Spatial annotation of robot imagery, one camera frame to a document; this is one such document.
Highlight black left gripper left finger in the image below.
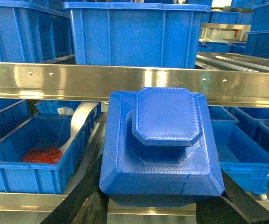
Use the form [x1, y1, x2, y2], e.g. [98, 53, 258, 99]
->
[40, 153, 109, 224]

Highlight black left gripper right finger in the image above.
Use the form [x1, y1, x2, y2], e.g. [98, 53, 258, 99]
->
[196, 171, 269, 224]

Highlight blue bottle-shaped block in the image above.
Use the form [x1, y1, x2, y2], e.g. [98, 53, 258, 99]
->
[99, 87, 225, 207]

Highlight blue bin lower right shelf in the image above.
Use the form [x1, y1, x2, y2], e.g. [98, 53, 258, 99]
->
[212, 122, 269, 194]

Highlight blue bin shelf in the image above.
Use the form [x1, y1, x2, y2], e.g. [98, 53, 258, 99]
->
[212, 122, 269, 194]
[64, 2, 210, 69]

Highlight red parts in bin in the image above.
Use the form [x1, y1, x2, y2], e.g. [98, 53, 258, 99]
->
[21, 146, 63, 164]

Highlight blue bin with red parts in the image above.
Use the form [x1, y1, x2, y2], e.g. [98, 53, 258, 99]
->
[0, 103, 101, 194]

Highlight stainless steel shelf rack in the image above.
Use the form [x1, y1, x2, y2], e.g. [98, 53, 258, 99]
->
[0, 60, 269, 224]

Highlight blue bin upper shelf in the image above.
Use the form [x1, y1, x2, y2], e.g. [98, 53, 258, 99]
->
[64, 2, 210, 69]

